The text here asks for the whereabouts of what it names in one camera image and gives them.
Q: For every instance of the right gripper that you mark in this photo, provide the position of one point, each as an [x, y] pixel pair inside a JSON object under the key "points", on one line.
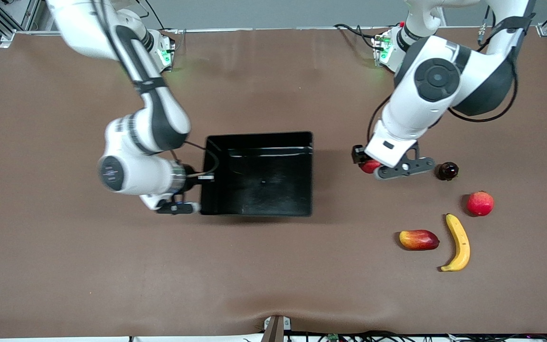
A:
{"points": [[188, 175]]}

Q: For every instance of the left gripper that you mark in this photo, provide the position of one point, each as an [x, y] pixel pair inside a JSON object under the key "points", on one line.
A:
{"points": [[358, 154]]}

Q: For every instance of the small red yellow apple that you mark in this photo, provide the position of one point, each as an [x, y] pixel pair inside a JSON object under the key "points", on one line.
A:
{"points": [[371, 167]]}

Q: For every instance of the black plastic box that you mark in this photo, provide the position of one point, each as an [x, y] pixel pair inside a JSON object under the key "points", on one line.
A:
{"points": [[259, 180]]}

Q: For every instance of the yellow banana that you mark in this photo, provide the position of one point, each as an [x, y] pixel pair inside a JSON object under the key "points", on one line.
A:
{"points": [[461, 242]]}

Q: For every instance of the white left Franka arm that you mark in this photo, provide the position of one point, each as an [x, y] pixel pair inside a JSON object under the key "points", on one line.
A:
{"points": [[437, 78]]}

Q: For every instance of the dark purple round fruit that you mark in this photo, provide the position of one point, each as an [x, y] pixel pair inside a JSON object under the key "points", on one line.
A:
{"points": [[448, 171]]}

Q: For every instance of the red yellow mango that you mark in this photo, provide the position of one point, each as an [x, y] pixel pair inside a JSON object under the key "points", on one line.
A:
{"points": [[418, 240]]}

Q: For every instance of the round red peach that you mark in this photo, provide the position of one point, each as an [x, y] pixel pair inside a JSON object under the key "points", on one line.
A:
{"points": [[480, 204]]}

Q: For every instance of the brown table cover sheet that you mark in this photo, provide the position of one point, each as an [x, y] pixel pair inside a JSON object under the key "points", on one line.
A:
{"points": [[273, 275]]}

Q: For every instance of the metal table clamp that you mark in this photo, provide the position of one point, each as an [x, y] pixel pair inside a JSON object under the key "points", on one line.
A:
{"points": [[276, 327]]}

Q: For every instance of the small green circuit board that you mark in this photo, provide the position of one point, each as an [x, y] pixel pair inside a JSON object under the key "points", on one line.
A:
{"points": [[333, 337]]}

